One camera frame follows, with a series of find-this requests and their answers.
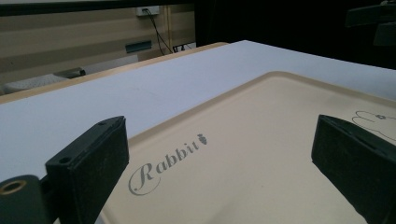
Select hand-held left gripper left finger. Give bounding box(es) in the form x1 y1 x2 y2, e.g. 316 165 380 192
45 115 130 224

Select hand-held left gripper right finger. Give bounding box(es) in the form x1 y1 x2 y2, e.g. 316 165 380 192
311 114 396 224

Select white cushioned seat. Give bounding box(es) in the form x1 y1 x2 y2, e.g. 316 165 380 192
2 73 70 95

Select beige plastic tray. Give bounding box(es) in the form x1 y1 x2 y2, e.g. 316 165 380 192
98 70 396 224

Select dark green wall box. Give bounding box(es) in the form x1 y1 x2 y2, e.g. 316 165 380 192
124 40 153 54

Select black camera on stand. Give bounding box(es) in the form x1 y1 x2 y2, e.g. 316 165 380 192
344 0 396 48

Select black cable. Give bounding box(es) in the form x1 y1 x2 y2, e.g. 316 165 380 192
142 8 174 54

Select white wall socket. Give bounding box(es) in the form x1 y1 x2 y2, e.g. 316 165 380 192
135 6 161 17

